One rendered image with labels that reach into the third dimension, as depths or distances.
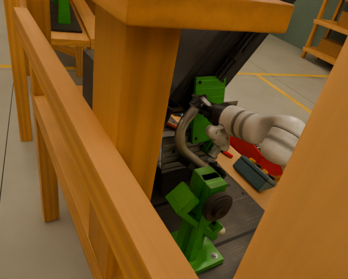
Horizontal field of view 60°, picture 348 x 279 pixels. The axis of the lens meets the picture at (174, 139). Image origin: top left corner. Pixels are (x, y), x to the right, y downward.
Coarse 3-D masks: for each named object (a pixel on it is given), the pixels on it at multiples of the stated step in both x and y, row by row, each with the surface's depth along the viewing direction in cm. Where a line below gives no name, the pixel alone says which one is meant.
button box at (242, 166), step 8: (240, 160) 116; (248, 160) 114; (240, 168) 114; (248, 168) 112; (256, 168) 110; (248, 176) 111; (256, 176) 109; (264, 176) 107; (256, 184) 108; (264, 184) 107; (272, 184) 110
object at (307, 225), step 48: (48, 0) 123; (96, 48) 53; (144, 48) 44; (96, 96) 57; (144, 96) 48; (336, 96) 17; (144, 144) 54; (336, 144) 18; (144, 192) 61; (288, 192) 21; (336, 192) 18; (96, 240) 74; (288, 240) 22; (336, 240) 18
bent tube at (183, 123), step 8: (192, 96) 89; (192, 112) 87; (184, 120) 87; (176, 128) 88; (184, 128) 87; (176, 136) 88; (184, 136) 88; (176, 144) 89; (184, 144) 89; (184, 152) 90; (192, 152) 92; (192, 160) 92; (200, 160) 94
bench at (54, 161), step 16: (32, 96) 145; (48, 112) 132; (48, 128) 122; (48, 144) 124; (64, 144) 115; (48, 160) 165; (64, 160) 107; (48, 176) 171; (64, 176) 100; (48, 192) 177; (64, 192) 106; (80, 192) 95; (48, 208) 184; (80, 208) 90; (80, 224) 87; (80, 240) 92; (96, 272) 79
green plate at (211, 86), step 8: (200, 80) 89; (208, 80) 90; (216, 80) 92; (224, 80) 94; (200, 88) 90; (208, 88) 91; (216, 88) 93; (224, 88) 95; (208, 96) 92; (216, 96) 94; (184, 112) 98; (192, 120) 93; (200, 120) 94; (192, 128) 93; (200, 128) 95; (192, 136) 94; (200, 136) 96
